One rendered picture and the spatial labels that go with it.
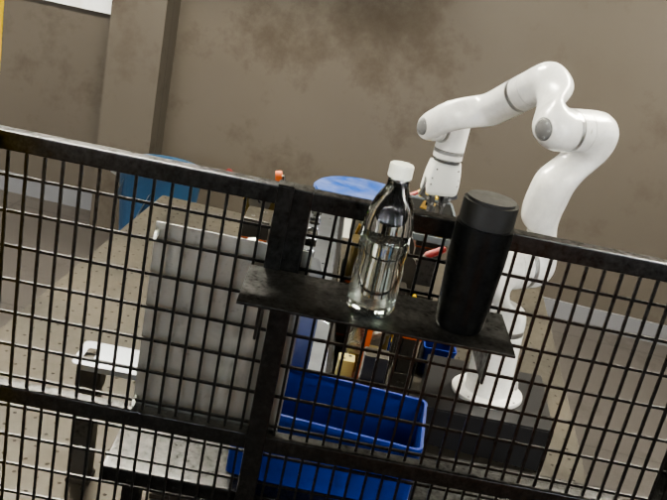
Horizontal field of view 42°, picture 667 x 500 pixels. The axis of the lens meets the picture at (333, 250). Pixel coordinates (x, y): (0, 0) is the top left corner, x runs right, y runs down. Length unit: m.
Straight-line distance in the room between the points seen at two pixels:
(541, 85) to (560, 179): 0.23
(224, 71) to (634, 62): 2.23
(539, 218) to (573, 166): 0.15
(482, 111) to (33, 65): 3.60
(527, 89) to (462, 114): 0.21
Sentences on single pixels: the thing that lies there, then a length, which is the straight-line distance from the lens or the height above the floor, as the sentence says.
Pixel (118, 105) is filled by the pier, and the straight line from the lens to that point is 5.01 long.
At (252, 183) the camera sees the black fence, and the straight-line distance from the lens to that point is 1.18.
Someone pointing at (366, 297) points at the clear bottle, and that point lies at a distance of 1.11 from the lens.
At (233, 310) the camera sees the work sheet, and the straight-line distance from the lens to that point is 1.28.
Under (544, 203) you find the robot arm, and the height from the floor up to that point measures 1.37.
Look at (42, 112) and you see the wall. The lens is 5.47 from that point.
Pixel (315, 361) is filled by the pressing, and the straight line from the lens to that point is 1.91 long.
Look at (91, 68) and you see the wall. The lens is 5.30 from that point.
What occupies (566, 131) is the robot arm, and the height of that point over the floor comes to 1.56.
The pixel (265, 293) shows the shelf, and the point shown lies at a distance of 1.13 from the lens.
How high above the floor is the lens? 1.89
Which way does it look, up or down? 20 degrees down
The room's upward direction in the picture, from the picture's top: 12 degrees clockwise
